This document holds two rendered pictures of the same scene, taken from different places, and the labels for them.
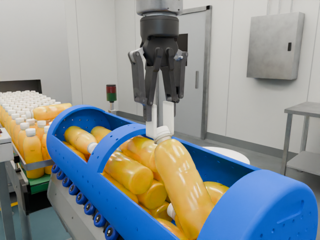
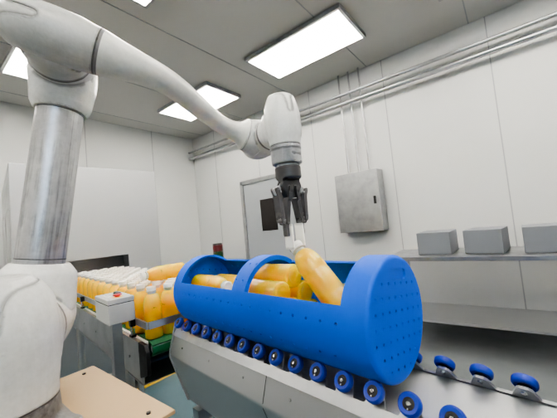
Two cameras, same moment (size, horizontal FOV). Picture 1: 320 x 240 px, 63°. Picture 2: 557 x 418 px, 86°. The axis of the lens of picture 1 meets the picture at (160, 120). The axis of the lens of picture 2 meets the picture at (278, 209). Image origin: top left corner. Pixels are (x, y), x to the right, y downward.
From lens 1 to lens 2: 36 cm
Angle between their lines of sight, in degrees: 18
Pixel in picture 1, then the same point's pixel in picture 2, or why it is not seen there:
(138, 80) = (280, 206)
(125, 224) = (281, 318)
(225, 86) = (322, 245)
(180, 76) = (304, 204)
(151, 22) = (284, 168)
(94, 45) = (174, 219)
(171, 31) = (297, 173)
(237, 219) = (365, 274)
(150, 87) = (287, 211)
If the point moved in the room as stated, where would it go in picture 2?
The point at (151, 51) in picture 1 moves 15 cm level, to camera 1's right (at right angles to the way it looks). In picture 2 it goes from (285, 187) to (337, 183)
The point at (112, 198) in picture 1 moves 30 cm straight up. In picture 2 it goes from (263, 303) to (254, 194)
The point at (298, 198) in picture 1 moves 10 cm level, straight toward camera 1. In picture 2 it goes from (399, 265) to (399, 273)
